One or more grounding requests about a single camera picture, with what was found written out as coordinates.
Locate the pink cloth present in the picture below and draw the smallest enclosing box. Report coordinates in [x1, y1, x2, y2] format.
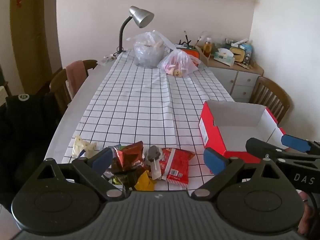
[65, 60, 88, 98]

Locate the checked white tablecloth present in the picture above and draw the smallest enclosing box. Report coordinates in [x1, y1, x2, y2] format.
[61, 48, 250, 193]

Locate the wooden chair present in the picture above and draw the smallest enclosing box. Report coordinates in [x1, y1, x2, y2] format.
[249, 77, 291, 126]
[49, 59, 98, 108]

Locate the black jacket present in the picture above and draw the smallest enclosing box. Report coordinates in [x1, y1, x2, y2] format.
[0, 94, 68, 207]

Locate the red cardboard box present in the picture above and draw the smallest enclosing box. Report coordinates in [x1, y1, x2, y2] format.
[199, 100, 287, 165]

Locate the yellow snack packet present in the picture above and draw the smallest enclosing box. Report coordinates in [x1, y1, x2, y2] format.
[134, 170, 157, 192]

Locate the red snack packet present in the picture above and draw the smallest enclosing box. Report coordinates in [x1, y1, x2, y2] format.
[160, 147, 196, 188]

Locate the white cabinet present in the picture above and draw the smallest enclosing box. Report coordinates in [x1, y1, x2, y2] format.
[197, 59, 264, 104]

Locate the black branched stand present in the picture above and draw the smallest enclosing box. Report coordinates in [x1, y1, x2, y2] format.
[178, 30, 193, 49]

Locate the cream snack packet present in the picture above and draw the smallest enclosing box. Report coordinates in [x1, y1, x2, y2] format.
[72, 134, 100, 159]

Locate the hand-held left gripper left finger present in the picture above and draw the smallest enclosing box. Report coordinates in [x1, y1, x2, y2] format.
[37, 147, 125, 201]

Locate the yellow tissue box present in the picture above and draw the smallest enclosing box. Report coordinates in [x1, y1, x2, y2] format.
[230, 46, 247, 63]

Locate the dark brown snack packet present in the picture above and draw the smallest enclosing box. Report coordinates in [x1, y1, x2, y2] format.
[104, 169, 140, 188]

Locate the dark red foil packet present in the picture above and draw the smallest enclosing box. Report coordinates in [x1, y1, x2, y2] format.
[111, 141, 145, 173]

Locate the white and green box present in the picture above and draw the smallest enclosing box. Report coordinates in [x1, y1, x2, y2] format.
[214, 49, 236, 67]

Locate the clear plastic bag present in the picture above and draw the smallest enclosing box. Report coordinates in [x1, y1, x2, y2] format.
[126, 30, 177, 69]

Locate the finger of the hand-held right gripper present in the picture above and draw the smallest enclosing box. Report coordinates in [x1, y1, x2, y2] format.
[245, 137, 320, 164]
[281, 134, 320, 156]

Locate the orange box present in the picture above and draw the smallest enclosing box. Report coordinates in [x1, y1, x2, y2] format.
[176, 45, 200, 67]

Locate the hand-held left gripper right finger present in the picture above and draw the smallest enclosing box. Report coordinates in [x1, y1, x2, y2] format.
[190, 147, 284, 201]

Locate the pink plastic bag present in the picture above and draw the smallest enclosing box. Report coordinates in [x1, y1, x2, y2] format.
[157, 49, 202, 78]

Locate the person's right hand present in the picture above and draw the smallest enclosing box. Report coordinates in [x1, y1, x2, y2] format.
[298, 191, 315, 236]

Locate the blue carton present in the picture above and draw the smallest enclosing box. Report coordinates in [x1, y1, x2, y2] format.
[241, 42, 253, 66]

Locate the amber bottle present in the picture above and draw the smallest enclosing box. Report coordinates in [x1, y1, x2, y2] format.
[203, 37, 213, 58]

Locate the pile of small wrappers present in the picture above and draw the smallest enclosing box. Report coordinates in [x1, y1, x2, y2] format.
[99, 54, 117, 66]

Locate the grey small packet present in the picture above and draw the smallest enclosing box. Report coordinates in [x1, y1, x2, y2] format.
[144, 145, 165, 180]

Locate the silver desk lamp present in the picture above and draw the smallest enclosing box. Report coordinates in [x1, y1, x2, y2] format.
[114, 6, 155, 56]

